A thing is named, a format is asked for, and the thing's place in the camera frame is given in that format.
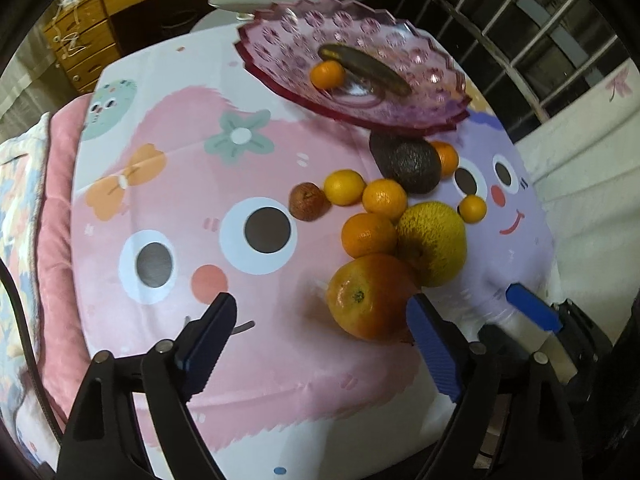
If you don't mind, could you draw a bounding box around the dark brown avocado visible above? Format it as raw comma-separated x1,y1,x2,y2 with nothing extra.
369,131,443,195

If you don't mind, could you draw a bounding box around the black cable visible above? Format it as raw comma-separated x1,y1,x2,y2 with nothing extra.
0,259,66,436

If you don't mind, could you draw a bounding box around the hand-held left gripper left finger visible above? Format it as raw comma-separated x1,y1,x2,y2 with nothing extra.
57,291,238,480

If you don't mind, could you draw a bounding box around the large orange grapefruit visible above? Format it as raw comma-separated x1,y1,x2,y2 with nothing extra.
326,253,422,343

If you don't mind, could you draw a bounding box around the pink glass fruit bowl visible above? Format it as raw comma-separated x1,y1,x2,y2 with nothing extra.
235,0,472,137

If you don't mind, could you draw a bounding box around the small orange kumquat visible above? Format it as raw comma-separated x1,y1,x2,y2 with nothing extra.
459,195,488,224

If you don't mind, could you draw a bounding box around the metal window grille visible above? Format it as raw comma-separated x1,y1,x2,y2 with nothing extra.
395,0,631,123

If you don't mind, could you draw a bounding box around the cartoon printed tablecloth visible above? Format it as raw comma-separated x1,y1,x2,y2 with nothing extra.
70,25,558,480

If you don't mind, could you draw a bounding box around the dark overripe banana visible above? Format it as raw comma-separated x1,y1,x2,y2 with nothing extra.
318,44,413,96

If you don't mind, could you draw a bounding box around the yellowish tangerine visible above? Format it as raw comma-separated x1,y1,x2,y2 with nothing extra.
323,169,366,207

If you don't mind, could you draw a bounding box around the large yellow citrus fruit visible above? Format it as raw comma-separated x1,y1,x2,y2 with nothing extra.
396,201,468,288

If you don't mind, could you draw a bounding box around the white printed bedsheet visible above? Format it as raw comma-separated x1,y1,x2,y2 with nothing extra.
515,57,640,306

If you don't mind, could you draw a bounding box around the pink cushion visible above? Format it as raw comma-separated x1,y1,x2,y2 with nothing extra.
32,94,96,426

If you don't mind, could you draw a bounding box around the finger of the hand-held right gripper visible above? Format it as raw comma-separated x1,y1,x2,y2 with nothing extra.
477,324,548,361
506,283,562,334

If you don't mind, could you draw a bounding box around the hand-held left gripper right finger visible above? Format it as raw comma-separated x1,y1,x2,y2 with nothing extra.
406,292,583,480

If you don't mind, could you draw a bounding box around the orange tangerine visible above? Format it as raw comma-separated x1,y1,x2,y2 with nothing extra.
341,213,399,259
430,141,460,177
362,178,408,220
310,60,347,91

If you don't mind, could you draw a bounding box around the wooden desk with drawers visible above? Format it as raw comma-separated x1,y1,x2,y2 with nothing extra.
42,0,301,95

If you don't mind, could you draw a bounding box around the wrinkled brown fruit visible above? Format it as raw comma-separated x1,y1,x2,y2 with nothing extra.
288,182,332,222

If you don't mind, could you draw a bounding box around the white cord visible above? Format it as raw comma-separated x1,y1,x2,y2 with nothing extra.
50,0,88,61

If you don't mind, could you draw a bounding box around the floral quilt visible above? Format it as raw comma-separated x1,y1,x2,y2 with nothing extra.
0,112,51,421

